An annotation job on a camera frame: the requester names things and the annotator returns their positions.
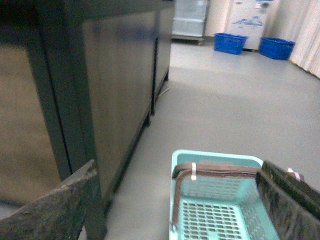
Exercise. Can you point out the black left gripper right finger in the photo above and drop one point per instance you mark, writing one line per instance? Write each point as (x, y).
(292, 205)

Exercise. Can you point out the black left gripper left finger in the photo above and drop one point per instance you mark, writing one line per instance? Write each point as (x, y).
(59, 215)

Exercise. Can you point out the light blue plastic basket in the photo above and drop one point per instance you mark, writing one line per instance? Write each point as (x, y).
(214, 196)

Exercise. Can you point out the dark display shelf cabinet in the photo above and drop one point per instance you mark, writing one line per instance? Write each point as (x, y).
(77, 81)

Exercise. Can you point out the blue crate right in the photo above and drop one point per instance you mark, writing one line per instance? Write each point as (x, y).
(276, 48)

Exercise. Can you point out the blue crate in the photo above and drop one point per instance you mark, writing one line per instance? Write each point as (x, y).
(276, 48)
(229, 43)

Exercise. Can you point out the blue crate left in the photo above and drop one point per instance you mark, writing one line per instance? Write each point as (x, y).
(229, 43)

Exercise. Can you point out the white appliance with blue print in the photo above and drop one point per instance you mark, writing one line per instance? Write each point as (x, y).
(248, 18)

